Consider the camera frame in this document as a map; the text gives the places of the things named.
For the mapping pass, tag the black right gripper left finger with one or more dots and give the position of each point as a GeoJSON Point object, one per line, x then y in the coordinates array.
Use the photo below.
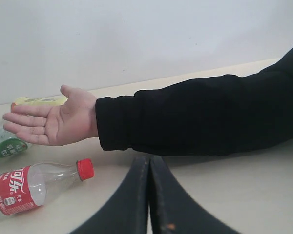
{"type": "Point", "coordinates": [126, 212]}

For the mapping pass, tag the clear cola bottle red label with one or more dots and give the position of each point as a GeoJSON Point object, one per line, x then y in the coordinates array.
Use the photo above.
{"type": "Point", "coordinates": [35, 185]}

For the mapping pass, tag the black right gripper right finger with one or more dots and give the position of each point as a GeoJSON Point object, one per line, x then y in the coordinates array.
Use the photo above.
{"type": "Point", "coordinates": [172, 209]}

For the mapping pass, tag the yellow drink bottle red cap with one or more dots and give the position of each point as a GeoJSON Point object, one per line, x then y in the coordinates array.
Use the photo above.
{"type": "Point", "coordinates": [52, 101]}

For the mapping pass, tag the white green label bottle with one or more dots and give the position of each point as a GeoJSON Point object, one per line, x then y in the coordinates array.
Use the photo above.
{"type": "Point", "coordinates": [10, 145]}

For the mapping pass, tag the person's open bare hand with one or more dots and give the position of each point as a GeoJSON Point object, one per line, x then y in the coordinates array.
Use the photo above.
{"type": "Point", "coordinates": [55, 125]}

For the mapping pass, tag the forearm in black sleeve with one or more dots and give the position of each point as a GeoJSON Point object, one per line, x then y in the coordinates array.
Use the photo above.
{"type": "Point", "coordinates": [213, 116]}

